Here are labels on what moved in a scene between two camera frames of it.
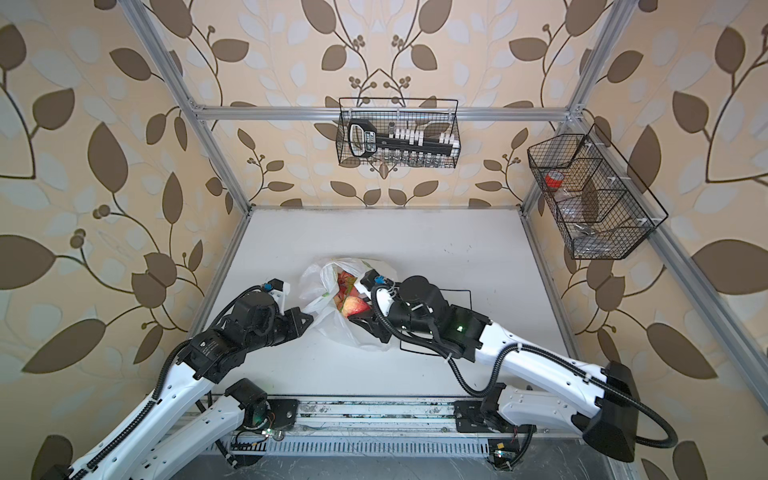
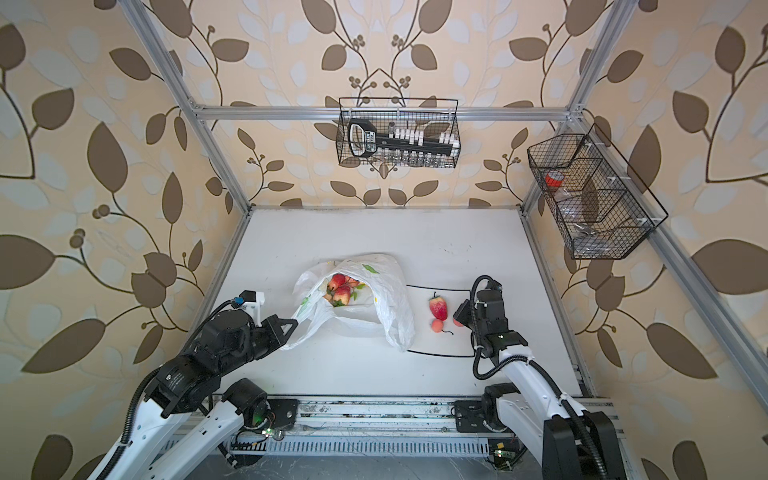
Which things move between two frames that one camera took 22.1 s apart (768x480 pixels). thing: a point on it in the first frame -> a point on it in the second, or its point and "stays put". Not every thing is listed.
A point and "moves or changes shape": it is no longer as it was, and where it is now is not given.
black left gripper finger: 296,322 -> 274,332
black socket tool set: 363,141 stays put
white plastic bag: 318,289 moves or changes shape
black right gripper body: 400,320 -> 469,315
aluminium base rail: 396,428 stays put
